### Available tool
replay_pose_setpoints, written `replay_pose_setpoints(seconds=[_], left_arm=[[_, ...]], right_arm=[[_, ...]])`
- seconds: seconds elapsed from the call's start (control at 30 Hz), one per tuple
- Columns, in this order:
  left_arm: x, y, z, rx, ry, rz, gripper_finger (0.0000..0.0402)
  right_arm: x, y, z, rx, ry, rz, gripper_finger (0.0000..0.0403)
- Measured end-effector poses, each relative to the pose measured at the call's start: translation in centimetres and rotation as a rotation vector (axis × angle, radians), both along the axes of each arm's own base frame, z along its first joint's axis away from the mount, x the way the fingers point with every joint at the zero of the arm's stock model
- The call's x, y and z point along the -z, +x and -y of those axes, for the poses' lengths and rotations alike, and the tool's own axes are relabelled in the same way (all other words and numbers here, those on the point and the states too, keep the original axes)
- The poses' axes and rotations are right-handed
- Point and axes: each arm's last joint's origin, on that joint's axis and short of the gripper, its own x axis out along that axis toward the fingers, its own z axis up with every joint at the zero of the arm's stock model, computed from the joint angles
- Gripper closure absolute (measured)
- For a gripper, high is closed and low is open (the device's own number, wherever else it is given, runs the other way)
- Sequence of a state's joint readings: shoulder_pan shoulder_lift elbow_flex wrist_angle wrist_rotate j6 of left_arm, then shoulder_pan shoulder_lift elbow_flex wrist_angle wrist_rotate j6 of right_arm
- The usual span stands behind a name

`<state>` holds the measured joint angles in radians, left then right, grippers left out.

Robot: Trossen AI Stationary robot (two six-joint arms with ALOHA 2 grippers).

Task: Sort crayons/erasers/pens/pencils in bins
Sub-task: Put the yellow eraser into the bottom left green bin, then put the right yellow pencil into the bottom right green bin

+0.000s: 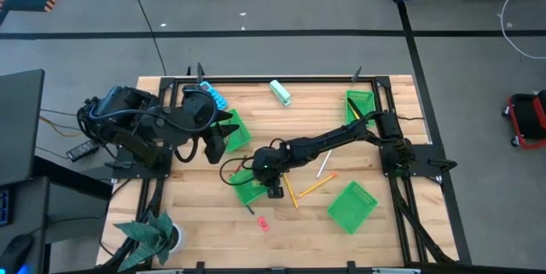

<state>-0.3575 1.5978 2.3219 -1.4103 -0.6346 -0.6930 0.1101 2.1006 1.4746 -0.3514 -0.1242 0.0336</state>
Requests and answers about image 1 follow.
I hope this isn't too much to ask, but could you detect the mint green stapler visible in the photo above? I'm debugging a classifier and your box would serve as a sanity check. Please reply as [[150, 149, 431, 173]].
[[268, 79, 293, 108]]

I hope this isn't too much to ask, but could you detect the black computer mouse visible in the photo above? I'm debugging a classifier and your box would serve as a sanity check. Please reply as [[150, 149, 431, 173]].
[[0, 233, 34, 274]]

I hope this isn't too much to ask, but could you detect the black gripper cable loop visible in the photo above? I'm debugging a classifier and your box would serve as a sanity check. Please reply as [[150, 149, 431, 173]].
[[218, 137, 291, 188]]

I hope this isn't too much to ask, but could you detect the black floor cable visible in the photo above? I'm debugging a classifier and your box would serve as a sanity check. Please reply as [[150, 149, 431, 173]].
[[123, 0, 168, 77]]

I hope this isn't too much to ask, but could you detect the red and black cart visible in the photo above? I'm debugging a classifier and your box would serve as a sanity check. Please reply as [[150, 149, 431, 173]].
[[502, 90, 546, 151]]

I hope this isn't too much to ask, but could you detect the red pen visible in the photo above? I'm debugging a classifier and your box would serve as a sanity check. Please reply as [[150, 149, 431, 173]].
[[233, 154, 248, 176]]

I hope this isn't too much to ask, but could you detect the silver grey pen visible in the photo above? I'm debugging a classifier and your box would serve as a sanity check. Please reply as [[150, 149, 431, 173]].
[[316, 149, 334, 179]]

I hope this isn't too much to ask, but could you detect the black power adapter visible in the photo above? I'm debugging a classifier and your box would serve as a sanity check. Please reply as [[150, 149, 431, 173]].
[[66, 137, 102, 163]]

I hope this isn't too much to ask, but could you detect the green slotted plastic bin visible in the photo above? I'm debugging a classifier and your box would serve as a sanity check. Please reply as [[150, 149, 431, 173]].
[[219, 108, 253, 154], [327, 180, 379, 236], [344, 90, 377, 128], [228, 167, 270, 207]]

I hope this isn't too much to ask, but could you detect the black keyboard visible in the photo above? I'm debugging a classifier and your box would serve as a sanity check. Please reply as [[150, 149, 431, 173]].
[[0, 186, 10, 227]]

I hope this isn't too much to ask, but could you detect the white floor cable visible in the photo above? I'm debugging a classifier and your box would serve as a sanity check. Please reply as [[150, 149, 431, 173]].
[[499, 0, 546, 61]]

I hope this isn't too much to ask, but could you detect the light blue calculator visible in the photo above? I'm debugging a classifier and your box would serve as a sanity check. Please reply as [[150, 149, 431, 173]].
[[199, 80, 229, 111]]

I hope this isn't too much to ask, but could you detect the black pen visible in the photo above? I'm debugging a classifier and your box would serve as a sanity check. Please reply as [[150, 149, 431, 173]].
[[346, 96, 364, 120]]

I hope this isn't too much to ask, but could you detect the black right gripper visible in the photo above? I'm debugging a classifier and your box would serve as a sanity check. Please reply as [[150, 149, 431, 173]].
[[251, 145, 291, 200]]

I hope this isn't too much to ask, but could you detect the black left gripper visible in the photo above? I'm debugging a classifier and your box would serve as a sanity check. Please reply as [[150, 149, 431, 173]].
[[178, 85, 241, 165]]

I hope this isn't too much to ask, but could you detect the black office desk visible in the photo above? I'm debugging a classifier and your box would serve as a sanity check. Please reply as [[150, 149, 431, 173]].
[[0, 67, 113, 274]]

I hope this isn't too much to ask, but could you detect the yellow pencil with pink eraser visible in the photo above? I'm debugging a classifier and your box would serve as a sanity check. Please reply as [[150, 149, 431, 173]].
[[282, 173, 299, 210], [296, 172, 339, 200]]

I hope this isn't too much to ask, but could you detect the artificial plant in white pot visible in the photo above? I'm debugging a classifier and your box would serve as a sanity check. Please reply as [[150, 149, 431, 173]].
[[113, 211, 188, 273]]

